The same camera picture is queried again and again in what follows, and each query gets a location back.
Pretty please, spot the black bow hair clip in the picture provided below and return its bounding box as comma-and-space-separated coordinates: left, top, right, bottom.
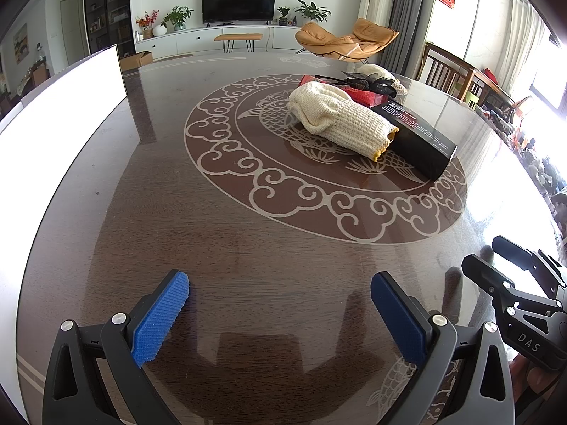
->
315, 71, 397, 98

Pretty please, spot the white door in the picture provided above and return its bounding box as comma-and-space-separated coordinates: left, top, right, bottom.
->
60, 0, 85, 60

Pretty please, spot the framed wall painting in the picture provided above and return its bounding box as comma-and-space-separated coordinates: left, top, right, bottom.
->
12, 23, 28, 65

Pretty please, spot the orange lounge chair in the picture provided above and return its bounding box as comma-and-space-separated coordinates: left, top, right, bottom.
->
295, 18, 400, 60

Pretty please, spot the large leafy potted plant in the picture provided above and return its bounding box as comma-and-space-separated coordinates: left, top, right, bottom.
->
294, 0, 332, 23

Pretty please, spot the green potted plant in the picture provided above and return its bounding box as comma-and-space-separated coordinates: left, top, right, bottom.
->
160, 6, 194, 32

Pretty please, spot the white television cabinet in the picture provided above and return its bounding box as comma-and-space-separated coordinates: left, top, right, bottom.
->
134, 24, 311, 58

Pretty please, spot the orange bench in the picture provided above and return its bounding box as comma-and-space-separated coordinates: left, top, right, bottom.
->
214, 33, 263, 54

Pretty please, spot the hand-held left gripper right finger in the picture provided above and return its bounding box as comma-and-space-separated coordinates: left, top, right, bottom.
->
370, 271, 517, 425

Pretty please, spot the red packet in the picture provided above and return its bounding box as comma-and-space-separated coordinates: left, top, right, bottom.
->
298, 74, 377, 108

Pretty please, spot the grey curtain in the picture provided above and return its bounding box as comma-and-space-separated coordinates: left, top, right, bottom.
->
381, 0, 439, 76

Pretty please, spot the wooden dining chair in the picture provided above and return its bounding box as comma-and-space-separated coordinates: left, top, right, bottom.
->
416, 42, 477, 102

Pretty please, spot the red flower bouquet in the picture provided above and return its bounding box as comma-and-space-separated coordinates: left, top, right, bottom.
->
135, 9, 160, 40

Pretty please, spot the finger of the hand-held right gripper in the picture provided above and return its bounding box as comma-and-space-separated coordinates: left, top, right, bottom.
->
492, 236, 567, 295
461, 253, 563, 319

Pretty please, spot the black television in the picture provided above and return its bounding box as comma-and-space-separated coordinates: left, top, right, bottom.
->
202, 0, 276, 25

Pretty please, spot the person's right hand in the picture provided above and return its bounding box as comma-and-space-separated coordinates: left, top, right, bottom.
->
509, 356, 561, 412

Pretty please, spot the brown cardboard box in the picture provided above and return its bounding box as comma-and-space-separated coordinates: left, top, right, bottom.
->
119, 51, 153, 72

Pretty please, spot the black cardboard box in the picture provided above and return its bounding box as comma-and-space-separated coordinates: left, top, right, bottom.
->
370, 101, 458, 182

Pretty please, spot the dark display bookshelf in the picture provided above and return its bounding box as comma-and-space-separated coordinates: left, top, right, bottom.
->
84, 0, 136, 56

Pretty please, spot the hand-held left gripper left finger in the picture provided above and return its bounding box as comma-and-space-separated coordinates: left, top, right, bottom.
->
42, 269, 191, 425

